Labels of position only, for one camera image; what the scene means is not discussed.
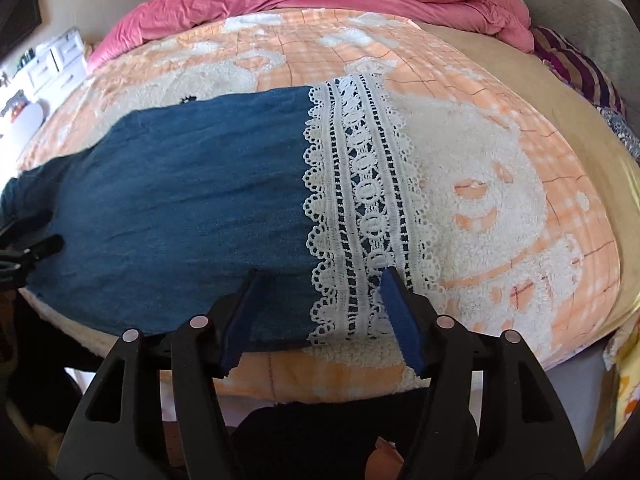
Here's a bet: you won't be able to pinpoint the beige bed sheet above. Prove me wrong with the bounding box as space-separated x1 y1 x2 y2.
417 22 639 344

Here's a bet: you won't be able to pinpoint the grey padded headboard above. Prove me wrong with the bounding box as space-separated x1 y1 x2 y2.
524 0 639 131

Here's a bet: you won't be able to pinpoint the white drawer cabinet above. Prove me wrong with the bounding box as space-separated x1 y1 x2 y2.
1 27 87 115

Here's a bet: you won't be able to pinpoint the orange plush bear blanket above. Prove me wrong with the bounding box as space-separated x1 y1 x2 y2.
11 9 620 402

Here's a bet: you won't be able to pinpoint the person's right hand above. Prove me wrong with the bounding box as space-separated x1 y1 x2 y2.
364 438 405 480

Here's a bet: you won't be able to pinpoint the striped purple pillow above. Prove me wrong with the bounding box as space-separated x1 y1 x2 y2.
530 26 627 118

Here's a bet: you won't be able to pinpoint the blue denim pants with lace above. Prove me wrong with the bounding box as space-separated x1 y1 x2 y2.
1 74 442 351

